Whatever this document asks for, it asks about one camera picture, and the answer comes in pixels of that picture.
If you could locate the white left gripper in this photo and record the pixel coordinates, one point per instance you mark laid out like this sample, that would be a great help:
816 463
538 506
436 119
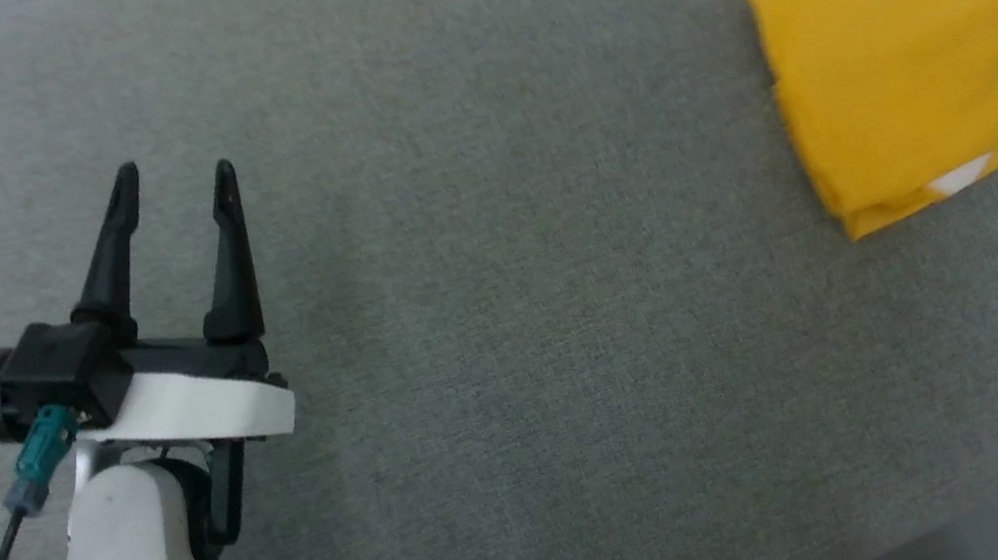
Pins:
206 405

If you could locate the grey fabric sofa seat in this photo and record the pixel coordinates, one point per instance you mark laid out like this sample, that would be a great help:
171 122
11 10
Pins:
516 318

